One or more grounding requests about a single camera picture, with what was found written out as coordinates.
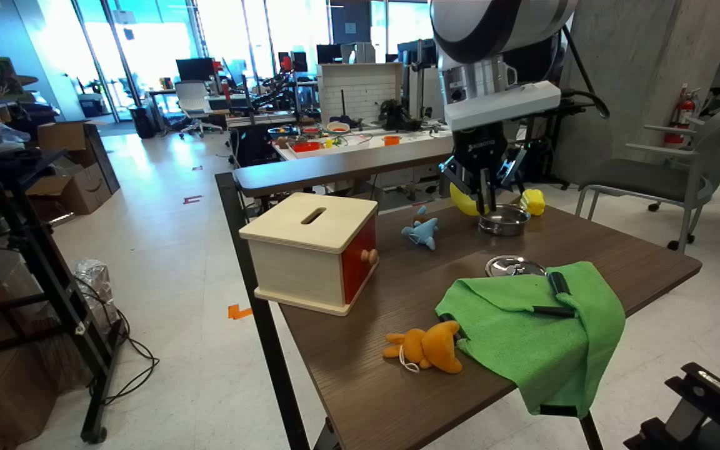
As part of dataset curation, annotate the white desk partition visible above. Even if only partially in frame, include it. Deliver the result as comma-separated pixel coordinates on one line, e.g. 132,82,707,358
317,62,410,126

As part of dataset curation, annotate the glass pot lid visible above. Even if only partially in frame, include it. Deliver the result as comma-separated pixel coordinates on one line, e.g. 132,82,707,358
482,252,545,279

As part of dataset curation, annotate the red fire extinguisher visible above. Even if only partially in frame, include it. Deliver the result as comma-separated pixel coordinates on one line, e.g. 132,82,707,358
666,82,700,149

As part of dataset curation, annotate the black computer monitor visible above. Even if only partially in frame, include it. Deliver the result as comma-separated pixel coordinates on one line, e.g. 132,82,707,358
176,56,217,86

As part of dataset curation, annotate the thick black marker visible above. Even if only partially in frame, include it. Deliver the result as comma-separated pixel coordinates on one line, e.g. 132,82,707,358
545,271,572,299

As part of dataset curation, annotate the small steel pot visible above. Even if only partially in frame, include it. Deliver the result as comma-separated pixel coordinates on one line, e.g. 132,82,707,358
477,208,530,239

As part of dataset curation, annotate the wooden box with red drawer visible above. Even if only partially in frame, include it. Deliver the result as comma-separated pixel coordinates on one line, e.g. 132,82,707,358
238,189,383,319

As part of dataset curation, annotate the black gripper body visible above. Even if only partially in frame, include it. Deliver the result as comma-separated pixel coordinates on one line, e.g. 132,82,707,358
455,123,535,189

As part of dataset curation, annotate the white office chair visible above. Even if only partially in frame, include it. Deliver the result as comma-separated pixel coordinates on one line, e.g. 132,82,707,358
172,81,223,139

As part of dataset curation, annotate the black metal shelf rack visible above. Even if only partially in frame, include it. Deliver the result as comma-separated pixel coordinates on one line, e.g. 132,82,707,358
0,103,132,447

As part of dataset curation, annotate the green cloth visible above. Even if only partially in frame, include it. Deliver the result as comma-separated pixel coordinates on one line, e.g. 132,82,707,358
433,259,627,421

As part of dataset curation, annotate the thin black marker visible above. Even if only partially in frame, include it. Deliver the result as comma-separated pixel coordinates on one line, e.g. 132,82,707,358
530,302,578,319

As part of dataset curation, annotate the blue plush toy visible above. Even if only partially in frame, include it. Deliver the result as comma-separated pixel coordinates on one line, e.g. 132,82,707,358
401,214,443,252

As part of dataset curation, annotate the black machine on desk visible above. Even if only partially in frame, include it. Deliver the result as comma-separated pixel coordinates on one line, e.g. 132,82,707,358
377,98,413,132

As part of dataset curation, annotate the grey armchair on casters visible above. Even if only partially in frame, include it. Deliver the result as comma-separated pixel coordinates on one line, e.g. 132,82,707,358
572,103,720,254

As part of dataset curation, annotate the orange plush toy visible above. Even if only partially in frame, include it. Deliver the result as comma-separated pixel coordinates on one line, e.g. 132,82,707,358
381,319,467,377

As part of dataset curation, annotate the long white desk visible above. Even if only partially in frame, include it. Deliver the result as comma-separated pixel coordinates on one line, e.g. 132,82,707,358
272,126,455,164

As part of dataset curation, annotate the large cardboard box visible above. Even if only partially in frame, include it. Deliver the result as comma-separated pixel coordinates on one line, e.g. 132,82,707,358
23,119,122,221

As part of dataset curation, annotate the black floor cable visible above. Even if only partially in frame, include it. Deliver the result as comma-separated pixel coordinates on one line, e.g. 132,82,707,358
100,327,162,408

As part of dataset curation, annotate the wooden table with black frame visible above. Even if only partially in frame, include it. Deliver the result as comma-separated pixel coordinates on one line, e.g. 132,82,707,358
216,149,705,450

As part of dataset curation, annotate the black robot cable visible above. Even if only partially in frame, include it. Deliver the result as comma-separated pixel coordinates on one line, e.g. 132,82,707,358
556,23,616,119

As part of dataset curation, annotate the yellow banana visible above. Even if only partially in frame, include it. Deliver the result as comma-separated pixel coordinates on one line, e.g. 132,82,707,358
448,183,482,221

